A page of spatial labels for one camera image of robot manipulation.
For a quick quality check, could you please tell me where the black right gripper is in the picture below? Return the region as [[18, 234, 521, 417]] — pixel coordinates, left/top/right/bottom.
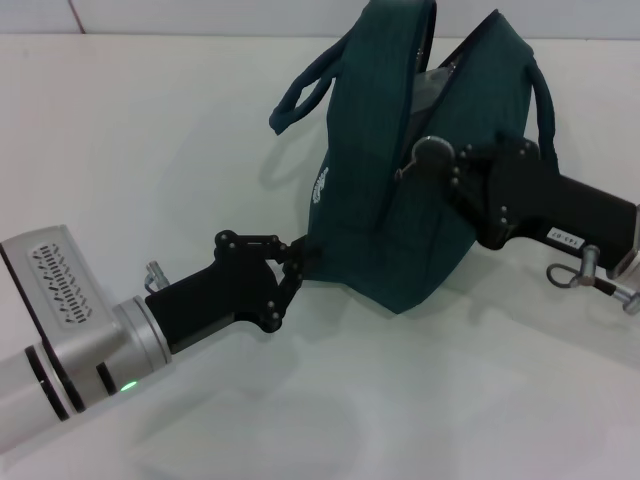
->
[[439, 135, 640, 274]]

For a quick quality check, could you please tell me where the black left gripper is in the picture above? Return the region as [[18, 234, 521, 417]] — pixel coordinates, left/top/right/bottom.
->
[[144, 230, 324, 355]]

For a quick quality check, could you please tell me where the metal zipper pull ring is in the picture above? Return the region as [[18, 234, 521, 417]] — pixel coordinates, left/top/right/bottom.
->
[[394, 134, 455, 182]]

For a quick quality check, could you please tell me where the dark teal insulated bag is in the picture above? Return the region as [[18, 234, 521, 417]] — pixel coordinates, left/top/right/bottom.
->
[[268, 0, 560, 316]]

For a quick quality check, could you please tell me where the dark right arm cable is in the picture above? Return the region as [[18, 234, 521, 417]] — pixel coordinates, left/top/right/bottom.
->
[[546, 263, 624, 297]]

